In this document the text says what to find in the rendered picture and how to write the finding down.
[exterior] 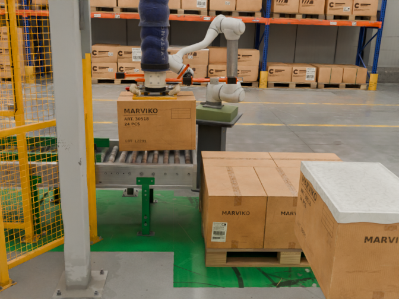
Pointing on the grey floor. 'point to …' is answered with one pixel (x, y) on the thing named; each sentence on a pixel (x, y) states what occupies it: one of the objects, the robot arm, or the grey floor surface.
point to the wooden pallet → (215, 258)
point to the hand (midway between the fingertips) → (189, 80)
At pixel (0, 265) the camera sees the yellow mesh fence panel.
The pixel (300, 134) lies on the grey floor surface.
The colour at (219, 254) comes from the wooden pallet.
